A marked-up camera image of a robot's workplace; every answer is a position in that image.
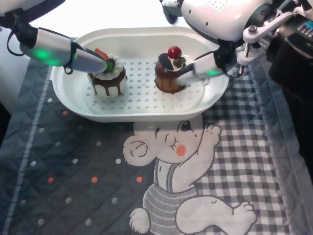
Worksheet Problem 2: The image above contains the brown cake with red cherry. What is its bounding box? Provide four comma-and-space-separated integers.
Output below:
154, 46, 194, 95

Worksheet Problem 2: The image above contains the white cake with chocolate drip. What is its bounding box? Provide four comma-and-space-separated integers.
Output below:
87, 47, 128, 99

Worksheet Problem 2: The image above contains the grey quilt with printed bear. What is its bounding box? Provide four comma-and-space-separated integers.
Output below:
0, 41, 313, 235

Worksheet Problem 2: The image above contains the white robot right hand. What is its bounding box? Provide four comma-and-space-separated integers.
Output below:
175, 52, 226, 87

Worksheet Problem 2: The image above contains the white perforated plastic tray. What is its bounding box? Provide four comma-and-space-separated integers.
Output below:
49, 26, 230, 123

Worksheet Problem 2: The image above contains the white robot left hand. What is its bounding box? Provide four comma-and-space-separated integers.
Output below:
25, 27, 110, 74

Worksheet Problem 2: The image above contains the black camera module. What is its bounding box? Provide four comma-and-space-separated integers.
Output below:
266, 12, 313, 82

